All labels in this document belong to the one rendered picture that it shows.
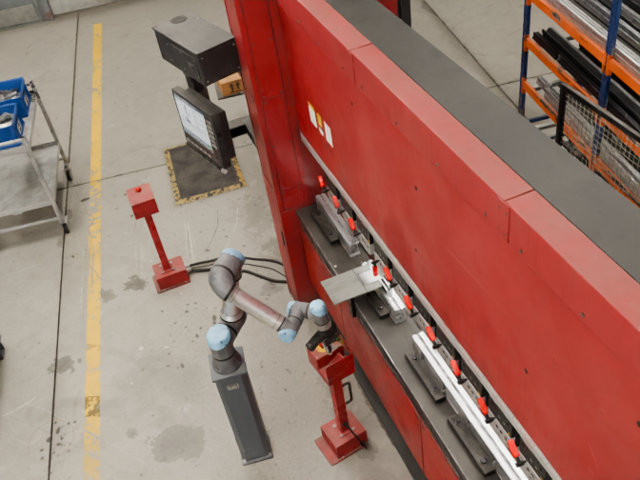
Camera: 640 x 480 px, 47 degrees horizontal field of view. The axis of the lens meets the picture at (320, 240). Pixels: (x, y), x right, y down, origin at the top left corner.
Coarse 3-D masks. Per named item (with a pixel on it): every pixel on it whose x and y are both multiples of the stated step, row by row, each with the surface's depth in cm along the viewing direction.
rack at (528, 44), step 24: (528, 0) 506; (528, 24) 518; (528, 48) 526; (600, 48) 432; (624, 72) 410; (600, 96) 442; (552, 120) 515; (600, 120) 449; (576, 144) 488; (600, 144) 461; (600, 168) 464; (624, 192) 443
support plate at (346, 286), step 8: (344, 272) 376; (352, 272) 375; (360, 272) 374; (328, 280) 373; (336, 280) 373; (344, 280) 372; (352, 280) 371; (360, 280) 370; (328, 288) 369; (336, 288) 369; (344, 288) 368; (352, 288) 367; (360, 288) 366; (368, 288) 366; (376, 288) 365; (336, 296) 364; (344, 296) 363; (352, 296) 363; (336, 304) 361
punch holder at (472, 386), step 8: (464, 360) 283; (464, 368) 285; (464, 376) 288; (472, 376) 279; (464, 384) 291; (472, 384) 282; (480, 384) 274; (472, 392) 286; (480, 392) 278; (488, 392) 278; (488, 400) 282
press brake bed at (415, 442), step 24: (312, 264) 449; (336, 312) 431; (360, 336) 392; (360, 360) 414; (384, 360) 360; (360, 384) 442; (384, 384) 378; (384, 408) 425; (408, 408) 347; (408, 432) 365; (432, 432) 321; (408, 456) 400; (432, 456) 335
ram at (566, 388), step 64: (320, 64) 326; (384, 128) 277; (384, 192) 304; (448, 192) 241; (448, 256) 261; (512, 256) 212; (448, 320) 284; (512, 320) 228; (576, 320) 190; (512, 384) 245; (576, 384) 203; (576, 448) 216
